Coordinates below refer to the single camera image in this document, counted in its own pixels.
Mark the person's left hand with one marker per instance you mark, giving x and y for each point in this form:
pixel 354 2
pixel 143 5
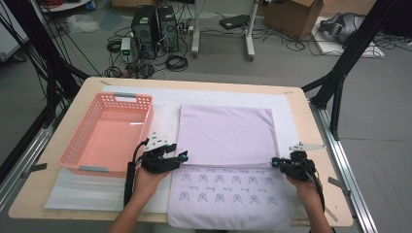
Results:
pixel 147 186

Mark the black metal frame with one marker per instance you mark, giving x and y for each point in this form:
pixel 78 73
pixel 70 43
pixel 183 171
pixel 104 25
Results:
pixel 351 48
pixel 42 42

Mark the grey rounded device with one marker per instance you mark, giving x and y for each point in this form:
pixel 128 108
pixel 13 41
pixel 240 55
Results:
pixel 343 27

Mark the aluminium rail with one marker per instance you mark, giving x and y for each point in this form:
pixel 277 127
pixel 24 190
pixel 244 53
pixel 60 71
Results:
pixel 343 161
pixel 30 150

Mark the black flat device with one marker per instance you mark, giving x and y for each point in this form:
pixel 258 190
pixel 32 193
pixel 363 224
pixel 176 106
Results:
pixel 234 21

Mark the lavender printed shirt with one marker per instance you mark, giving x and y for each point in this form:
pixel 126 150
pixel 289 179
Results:
pixel 226 136

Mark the small white box device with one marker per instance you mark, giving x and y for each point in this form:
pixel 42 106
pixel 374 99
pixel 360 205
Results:
pixel 125 47

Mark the clear plastic bag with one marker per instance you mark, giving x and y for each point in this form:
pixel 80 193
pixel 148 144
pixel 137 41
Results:
pixel 82 23

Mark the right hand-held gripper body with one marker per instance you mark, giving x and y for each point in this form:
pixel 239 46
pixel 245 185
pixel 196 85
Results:
pixel 298 168

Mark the person's right hand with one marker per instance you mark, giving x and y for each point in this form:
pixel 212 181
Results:
pixel 307 192

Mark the black computer tower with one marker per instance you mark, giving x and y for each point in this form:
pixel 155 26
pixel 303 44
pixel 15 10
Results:
pixel 144 32
pixel 168 29

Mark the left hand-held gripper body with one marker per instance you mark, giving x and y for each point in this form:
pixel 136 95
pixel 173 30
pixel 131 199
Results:
pixel 157 161

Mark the pink plastic basket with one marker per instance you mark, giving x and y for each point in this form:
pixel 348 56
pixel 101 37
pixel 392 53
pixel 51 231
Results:
pixel 110 142

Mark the white metal stand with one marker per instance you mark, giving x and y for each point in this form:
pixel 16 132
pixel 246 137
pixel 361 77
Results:
pixel 196 32

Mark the open cardboard box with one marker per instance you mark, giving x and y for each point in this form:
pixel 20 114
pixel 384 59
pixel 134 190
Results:
pixel 291 19

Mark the white flat board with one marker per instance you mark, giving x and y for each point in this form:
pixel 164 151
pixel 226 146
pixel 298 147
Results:
pixel 330 48

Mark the round white table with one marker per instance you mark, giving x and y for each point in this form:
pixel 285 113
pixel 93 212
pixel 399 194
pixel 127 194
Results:
pixel 64 6

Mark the blue sheet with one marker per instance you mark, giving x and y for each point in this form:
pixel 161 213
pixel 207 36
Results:
pixel 110 20

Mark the white cabinet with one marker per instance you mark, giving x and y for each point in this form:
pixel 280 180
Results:
pixel 9 42

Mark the white grid mat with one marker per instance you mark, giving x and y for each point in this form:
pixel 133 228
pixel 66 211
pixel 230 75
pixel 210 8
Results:
pixel 97 194

